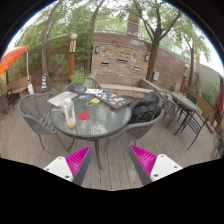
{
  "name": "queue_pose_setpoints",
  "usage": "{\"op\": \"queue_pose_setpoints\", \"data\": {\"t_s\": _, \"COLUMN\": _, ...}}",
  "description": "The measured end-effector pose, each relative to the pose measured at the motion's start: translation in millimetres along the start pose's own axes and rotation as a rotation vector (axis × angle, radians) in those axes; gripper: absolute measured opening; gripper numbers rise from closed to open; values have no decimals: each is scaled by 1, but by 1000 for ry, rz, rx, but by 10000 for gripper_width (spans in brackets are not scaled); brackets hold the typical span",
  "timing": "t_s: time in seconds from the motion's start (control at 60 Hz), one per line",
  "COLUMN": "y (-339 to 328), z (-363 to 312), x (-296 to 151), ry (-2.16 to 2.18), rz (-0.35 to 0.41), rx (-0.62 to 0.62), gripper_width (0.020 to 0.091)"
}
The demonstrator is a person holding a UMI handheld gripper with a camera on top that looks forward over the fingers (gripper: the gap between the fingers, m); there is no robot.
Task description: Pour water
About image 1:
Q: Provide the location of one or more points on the black jacket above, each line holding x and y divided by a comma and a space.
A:
146, 106

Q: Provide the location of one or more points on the black metal chair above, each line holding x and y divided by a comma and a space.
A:
195, 125

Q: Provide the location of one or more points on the yellow blue striped cone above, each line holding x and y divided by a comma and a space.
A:
44, 82

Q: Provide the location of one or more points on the grey metal chair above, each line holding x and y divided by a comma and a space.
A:
170, 106

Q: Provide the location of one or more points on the brown lamp post with globe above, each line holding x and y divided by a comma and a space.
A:
71, 63

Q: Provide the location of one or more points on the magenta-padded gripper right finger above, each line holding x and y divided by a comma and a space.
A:
145, 160

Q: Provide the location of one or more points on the black laptop with stickers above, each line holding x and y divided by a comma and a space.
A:
113, 99

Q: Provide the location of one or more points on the pale leaning trunk tree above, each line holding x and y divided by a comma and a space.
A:
45, 50

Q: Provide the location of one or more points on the maroon closed umbrella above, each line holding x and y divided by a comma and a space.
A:
220, 96

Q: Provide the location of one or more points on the orange canopy on white pole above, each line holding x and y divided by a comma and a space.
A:
11, 56

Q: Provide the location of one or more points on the small yellow card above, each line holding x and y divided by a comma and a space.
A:
95, 100

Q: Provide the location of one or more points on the clear plastic bottle white cap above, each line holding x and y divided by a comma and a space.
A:
70, 113

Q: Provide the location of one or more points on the silver laptop with stickers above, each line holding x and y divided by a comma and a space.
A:
60, 97

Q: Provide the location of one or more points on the dark slatted chair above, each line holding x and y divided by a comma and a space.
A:
5, 101

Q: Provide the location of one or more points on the black wall lamp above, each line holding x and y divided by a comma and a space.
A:
97, 49
146, 57

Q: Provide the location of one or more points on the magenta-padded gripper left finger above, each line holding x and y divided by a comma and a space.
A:
78, 160

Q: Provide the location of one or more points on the white booklet with stickers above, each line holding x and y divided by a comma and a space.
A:
94, 91

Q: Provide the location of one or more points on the beige ribbed mug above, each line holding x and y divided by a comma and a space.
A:
62, 107

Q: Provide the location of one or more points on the small tape roll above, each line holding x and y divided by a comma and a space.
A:
89, 103

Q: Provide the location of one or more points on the flat round red coaster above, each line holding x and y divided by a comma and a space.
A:
84, 116

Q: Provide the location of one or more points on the wooden bench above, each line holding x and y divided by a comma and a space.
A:
18, 86

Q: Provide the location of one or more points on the green plant in blue pot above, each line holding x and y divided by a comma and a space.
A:
79, 78

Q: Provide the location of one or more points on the grey wall box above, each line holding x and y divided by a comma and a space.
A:
156, 76

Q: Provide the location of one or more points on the dark forked trunk tree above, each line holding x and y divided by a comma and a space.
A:
154, 56

